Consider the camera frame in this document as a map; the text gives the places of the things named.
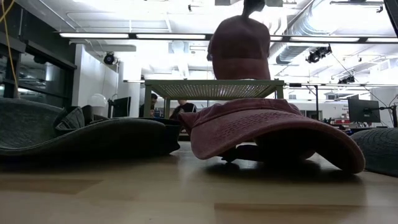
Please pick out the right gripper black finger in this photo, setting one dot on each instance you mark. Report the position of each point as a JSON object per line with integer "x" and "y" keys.
{"x": 252, "y": 5}

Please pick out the maroon baseball cap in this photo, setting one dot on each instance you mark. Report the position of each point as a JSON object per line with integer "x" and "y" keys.
{"x": 239, "y": 46}
{"x": 264, "y": 130}

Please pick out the dark grey knit beanie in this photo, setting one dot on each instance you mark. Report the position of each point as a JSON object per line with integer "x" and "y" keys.
{"x": 379, "y": 149}

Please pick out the dark grey baseball cap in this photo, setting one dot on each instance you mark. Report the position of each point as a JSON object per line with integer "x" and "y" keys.
{"x": 93, "y": 137}

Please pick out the black cloth hat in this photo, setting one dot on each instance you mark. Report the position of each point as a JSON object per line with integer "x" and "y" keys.
{"x": 74, "y": 119}

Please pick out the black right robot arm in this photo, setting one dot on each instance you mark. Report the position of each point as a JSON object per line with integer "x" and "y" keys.
{"x": 393, "y": 12}

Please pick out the black monitor on arm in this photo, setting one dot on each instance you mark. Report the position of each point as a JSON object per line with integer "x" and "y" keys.
{"x": 363, "y": 110}

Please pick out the ceiling light strip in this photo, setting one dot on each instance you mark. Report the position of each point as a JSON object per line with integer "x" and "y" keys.
{"x": 93, "y": 35}
{"x": 171, "y": 36}
{"x": 323, "y": 39}
{"x": 382, "y": 40}
{"x": 276, "y": 38}

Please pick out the black ceiling spotlight cluster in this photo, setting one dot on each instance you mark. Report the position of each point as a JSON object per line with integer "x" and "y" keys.
{"x": 318, "y": 53}
{"x": 346, "y": 80}

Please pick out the green perforated metal rack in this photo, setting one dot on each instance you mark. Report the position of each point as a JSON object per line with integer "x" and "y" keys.
{"x": 214, "y": 90}

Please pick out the person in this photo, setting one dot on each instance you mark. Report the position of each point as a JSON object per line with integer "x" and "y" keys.
{"x": 184, "y": 108}
{"x": 152, "y": 102}

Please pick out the black computer monitor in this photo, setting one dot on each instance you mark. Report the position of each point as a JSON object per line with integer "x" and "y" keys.
{"x": 122, "y": 106}

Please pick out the silver air duct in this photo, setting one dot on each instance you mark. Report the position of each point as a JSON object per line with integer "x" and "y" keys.
{"x": 298, "y": 28}

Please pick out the black round ceiling camera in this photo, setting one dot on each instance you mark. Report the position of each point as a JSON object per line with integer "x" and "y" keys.
{"x": 109, "y": 58}

